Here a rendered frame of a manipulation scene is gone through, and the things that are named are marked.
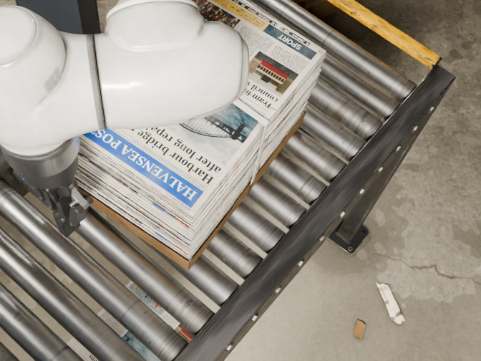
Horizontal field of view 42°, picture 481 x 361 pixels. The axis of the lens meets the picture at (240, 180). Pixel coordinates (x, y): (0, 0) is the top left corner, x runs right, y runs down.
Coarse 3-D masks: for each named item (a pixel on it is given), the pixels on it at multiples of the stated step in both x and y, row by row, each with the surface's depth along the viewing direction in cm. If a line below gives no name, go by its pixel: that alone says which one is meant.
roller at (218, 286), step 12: (156, 252) 110; (204, 264) 108; (192, 276) 107; (204, 276) 107; (216, 276) 107; (228, 276) 108; (204, 288) 107; (216, 288) 106; (228, 288) 106; (216, 300) 106
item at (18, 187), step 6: (0, 150) 114; (0, 156) 114; (0, 162) 113; (6, 162) 113; (0, 168) 112; (6, 168) 113; (12, 168) 114; (0, 174) 112; (6, 174) 114; (6, 180) 115; (12, 180) 116; (12, 186) 118; (18, 186) 119; (24, 192) 122
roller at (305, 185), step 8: (280, 152) 120; (280, 160) 119; (288, 160) 119; (272, 168) 119; (280, 168) 119; (288, 168) 118; (296, 168) 118; (272, 176) 120; (280, 176) 119; (288, 176) 118; (296, 176) 118; (304, 176) 118; (312, 176) 118; (288, 184) 118; (296, 184) 118; (304, 184) 117; (312, 184) 117; (320, 184) 117; (296, 192) 118; (304, 192) 117; (312, 192) 117; (320, 192) 117; (304, 200) 118; (312, 200) 117
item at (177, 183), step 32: (160, 128) 92; (192, 128) 93; (224, 128) 94; (96, 160) 93; (128, 160) 89; (160, 160) 90; (192, 160) 90; (224, 160) 91; (96, 192) 105; (128, 192) 96; (160, 192) 88; (192, 192) 88; (224, 192) 94; (160, 224) 99; (192, 224) 89; (192, 256) 104
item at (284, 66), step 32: (192, 0) 105; (224, 0) 105; (256, 32) 103; (288, 32) 104; (256, 64) 100; (288, 64) 101; (320, 64) 106; (256, 96) 97; (288, 96) 98; (288, 128) 115
